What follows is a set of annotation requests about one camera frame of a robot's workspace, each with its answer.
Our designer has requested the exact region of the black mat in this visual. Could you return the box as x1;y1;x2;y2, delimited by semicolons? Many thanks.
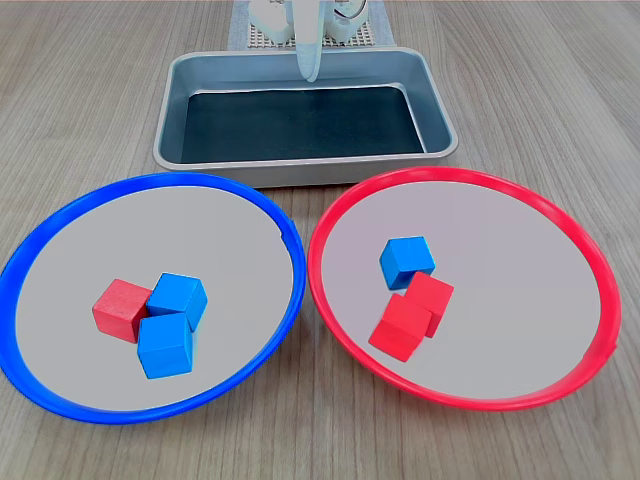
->
180;85;427;165

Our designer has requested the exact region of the white plate blue rim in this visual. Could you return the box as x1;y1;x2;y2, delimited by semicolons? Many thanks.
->
0;171;307;426

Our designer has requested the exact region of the pale perforated base plate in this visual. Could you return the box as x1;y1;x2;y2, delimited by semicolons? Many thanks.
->
247;19;376;50

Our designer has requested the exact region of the blue cube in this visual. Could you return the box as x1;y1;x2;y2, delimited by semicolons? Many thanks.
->
146;272;209;333
137;312;194;380
378;235;437;292

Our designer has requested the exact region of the red cube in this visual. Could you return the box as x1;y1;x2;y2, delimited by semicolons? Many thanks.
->
91;278;155;345
402;270;455;339
367;292;434;363

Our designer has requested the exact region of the translucent tape sheet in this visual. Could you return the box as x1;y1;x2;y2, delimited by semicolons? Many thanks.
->
227;0;399;52

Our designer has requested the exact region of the white plate red rim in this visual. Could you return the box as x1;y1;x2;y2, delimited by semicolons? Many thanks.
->
307;166;623;413

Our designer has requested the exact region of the steel tray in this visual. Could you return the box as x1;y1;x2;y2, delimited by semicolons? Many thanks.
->
152;47;460;189

